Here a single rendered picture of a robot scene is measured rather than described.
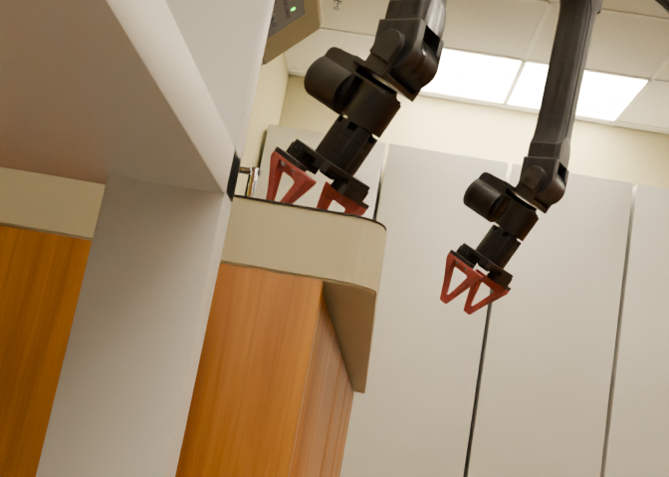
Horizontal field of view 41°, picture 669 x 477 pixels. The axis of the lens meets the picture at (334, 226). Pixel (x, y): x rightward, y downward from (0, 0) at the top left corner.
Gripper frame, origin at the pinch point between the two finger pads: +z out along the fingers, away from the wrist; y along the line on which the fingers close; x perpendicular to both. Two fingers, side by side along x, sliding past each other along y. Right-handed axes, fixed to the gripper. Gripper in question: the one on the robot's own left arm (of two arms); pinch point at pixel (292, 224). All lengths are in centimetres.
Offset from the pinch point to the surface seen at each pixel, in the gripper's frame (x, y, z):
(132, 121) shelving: 47, 69, -10
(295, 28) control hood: -44, -26, -23
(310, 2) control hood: -41, -22, -27
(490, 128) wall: -191, -345, -60
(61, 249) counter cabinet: 29, 54, 1
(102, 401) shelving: 47, 64, 0
